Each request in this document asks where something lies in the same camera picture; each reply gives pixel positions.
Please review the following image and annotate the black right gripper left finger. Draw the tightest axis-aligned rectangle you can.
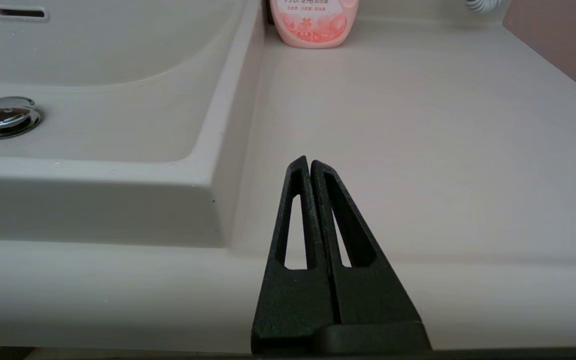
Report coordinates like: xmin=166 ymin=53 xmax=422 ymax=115
xmin=251 ymin=155 xmax=342 ymax=355

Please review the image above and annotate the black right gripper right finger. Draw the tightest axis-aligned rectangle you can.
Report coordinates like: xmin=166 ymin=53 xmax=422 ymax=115
xmin=310 ymin=160 xmax=431 ymax=353

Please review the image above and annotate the beige sink basin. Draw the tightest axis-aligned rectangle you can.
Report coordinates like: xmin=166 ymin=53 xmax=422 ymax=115
xmin=0 ymin=0 xmax=269 ymax=248

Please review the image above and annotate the pink soap pump bottle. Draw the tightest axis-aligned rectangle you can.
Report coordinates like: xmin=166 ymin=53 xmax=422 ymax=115
xmin=269 ymin=0 xmax=360 ymax=49

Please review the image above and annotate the chrome drain stopper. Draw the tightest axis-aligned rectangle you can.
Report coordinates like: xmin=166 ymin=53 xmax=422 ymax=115
xmin=0 ymin=96 xmax=44 ymax=140

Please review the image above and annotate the white coiled hose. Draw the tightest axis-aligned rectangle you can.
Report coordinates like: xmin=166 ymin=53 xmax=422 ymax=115
xmin=465 ymin=0 xmax=509 ymax=13

